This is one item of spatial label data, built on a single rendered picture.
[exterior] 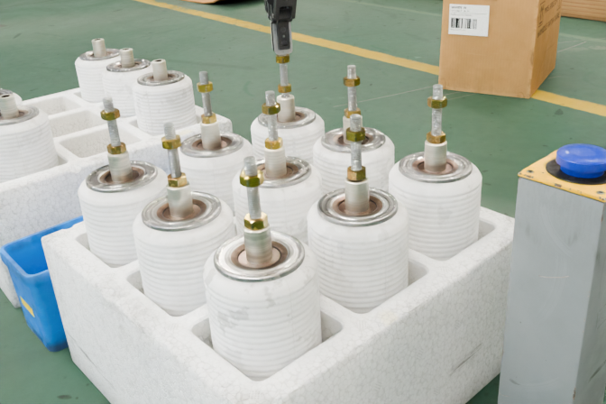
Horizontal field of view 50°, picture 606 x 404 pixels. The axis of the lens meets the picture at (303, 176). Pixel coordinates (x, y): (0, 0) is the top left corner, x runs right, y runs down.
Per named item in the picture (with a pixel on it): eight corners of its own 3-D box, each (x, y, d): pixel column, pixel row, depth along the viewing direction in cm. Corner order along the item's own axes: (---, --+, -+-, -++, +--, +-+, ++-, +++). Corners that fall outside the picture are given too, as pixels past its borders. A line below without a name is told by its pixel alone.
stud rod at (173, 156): (179, 202, 61) (167, 126, 58) (172, 198, 61) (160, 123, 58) (187, 198, 61) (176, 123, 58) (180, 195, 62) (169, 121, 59)
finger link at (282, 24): (273, 6, 78) (277, 49, 80) (278, 10, 75) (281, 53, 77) (286, 5, 78) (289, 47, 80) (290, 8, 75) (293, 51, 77)
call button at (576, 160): (569, 160, 54) (572, 138, 53) (618, 174, 51) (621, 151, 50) (544, 177, 51) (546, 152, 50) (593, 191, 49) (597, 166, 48)
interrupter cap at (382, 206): (414, 215, 60) (414, 208, 59) (344, 238, 56) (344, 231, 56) (369, 185, 66) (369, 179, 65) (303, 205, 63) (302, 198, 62)
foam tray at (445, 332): (301, 243, 105) (295, 138, 97) (520, 355, 78) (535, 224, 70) (71, 361, 81) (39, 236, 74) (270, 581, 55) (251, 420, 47)
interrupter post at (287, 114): (298, 123, 83) (296, 98, 82) (279, 124, 83) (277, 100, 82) (294, 116, 86) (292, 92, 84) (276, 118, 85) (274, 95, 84)
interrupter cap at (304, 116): (321, 127, 81) (321, 122, 81) (261, 134, 80) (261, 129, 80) (309, 108, 88) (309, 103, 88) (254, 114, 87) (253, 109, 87)
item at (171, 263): (195, 408, 63) (169, 249, 56) (141, 363, 70) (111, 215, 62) (267, 358, 70) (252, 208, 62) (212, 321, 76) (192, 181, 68)
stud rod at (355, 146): (364, 191, 60) (362, 114, 57) (358, 195, 60) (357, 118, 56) (354, 188, 61) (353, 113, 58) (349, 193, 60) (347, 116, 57)
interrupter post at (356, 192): (375, 211, 61) (374, 179, 59) (353, 218, 60) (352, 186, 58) (361, 201, 63) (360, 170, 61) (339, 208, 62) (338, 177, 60)
